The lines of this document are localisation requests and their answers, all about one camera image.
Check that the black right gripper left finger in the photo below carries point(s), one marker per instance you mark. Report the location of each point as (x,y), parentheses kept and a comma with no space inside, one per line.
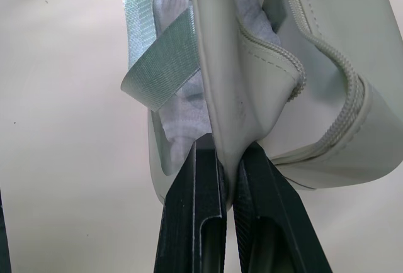
(182,222)

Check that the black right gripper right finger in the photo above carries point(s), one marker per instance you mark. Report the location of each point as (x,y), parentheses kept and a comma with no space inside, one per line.
(270,222)

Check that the pale green zip pouch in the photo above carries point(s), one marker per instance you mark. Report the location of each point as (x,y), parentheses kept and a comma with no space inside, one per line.
(274,65)

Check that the white towel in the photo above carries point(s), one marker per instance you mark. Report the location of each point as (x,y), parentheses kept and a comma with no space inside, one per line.
(185,122)

